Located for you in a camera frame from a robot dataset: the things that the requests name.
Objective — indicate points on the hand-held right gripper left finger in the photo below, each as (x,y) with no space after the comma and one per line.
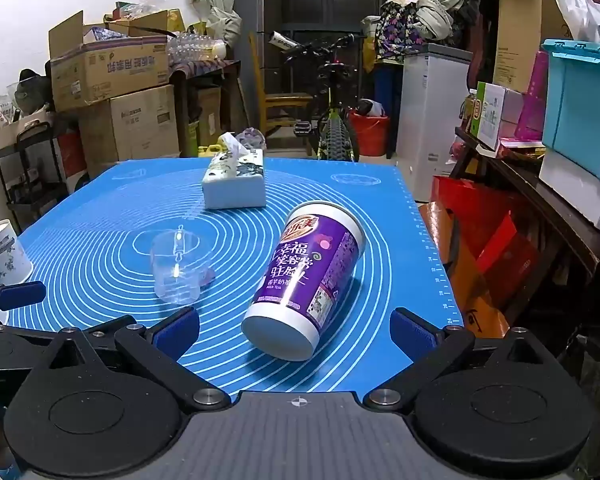
(176,334)

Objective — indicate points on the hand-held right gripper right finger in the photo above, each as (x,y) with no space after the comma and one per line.
(413,334)

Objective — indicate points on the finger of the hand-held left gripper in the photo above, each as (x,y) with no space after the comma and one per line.
(22,294)
(109,327)

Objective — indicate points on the purple milk tea cup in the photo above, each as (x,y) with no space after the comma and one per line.
(305,270)

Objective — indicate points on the white paper cup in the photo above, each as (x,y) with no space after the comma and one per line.
(5,255)

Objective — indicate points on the clear plastic cup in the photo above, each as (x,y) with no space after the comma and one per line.
(180,280)

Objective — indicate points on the orange paper bag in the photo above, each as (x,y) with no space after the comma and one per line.
(460,280)

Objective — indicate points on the black metal shelf rack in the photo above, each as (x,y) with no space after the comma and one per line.
(27,170)

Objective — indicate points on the blue silicone baking mat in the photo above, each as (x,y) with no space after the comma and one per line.
(105,200)

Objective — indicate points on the red paper bag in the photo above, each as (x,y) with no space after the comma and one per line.
(485,230)

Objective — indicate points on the white tissue box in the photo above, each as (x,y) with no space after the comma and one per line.
(235,187)

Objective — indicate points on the dark wooden side table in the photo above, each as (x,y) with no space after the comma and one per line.
(555,230)

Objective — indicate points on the yellow plastic jug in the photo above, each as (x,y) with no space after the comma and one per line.
(211,151)

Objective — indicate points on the plain brown cardboard box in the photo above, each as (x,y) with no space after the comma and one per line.
(140,127)

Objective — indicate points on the red plastic bucket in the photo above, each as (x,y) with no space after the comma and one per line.
(372,132)

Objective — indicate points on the white chest freezer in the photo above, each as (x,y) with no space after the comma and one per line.
(425,125)

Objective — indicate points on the black bicycle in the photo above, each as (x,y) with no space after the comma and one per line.
(336,135)

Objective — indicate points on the white foam box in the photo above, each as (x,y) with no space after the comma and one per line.
(575,190)

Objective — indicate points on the green and white carton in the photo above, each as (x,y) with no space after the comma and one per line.
(492,117)

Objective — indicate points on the open printed cardboard box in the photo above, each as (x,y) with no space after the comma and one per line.
(105,72)

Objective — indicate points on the wooden chair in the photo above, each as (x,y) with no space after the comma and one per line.
(280,102)

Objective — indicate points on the pile of clear plastic bottles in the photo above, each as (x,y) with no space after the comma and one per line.
(195,47)

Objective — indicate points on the teal plastic storage bin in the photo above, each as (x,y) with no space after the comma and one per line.
(580,100)

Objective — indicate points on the floral cloth bundle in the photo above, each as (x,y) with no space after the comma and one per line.
(405,25)

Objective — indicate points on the tall brown cardboard box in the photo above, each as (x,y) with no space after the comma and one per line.
(525,35)

